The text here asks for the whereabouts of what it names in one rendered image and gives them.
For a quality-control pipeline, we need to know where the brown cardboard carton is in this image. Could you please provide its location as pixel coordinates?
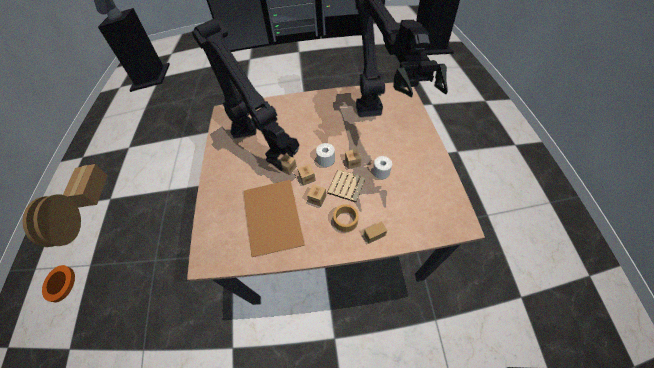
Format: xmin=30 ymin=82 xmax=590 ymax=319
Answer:
xmin=307 ymin=185 xmax=326 ymax=207

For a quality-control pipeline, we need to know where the brown open cylinder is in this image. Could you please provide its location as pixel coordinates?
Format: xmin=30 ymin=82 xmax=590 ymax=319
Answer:
xmin=333 ymin=204 xmax=359 ymax=232

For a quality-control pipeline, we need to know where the tan rectangular block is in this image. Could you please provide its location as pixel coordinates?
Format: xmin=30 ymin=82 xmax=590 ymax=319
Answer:
xmin=364 ymin=222 xmax=387 ymax=243

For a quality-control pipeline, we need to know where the small square wooden pallet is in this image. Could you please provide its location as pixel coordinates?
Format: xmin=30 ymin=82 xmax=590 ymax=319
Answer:
xmin=328 ymin=169 xmax=365 ymax=202

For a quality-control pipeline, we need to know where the tan cardboard carton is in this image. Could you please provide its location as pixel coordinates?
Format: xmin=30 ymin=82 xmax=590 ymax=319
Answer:
xmin=280 ymin=154 xmax=297 ymax=175
xmin=345 ymin=149 xmax=361 ymax=169
xmin=298 ymin=164 xmax=316 ymax=185

